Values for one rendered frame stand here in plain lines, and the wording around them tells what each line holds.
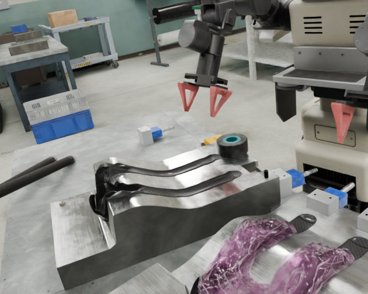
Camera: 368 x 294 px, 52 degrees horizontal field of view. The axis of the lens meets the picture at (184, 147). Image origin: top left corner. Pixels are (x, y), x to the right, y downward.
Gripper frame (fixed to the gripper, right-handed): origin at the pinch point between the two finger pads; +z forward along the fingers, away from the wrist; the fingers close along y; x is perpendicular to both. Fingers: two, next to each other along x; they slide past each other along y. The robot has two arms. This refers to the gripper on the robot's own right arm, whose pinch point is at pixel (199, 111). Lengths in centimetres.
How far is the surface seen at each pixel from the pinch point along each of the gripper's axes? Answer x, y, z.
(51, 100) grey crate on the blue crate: 111, -323, 21
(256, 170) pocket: 6.1, 17.0, 11.5
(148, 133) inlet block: 11.8, -33.3, 11.2
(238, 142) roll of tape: 4.1, 11.3, 5.9
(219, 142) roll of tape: 2.4, 6.9, 6.8
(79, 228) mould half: -29.1, -1.2, 30.1
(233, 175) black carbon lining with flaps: -1.4, 16.2, 13.1
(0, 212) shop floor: 28, -197, 98
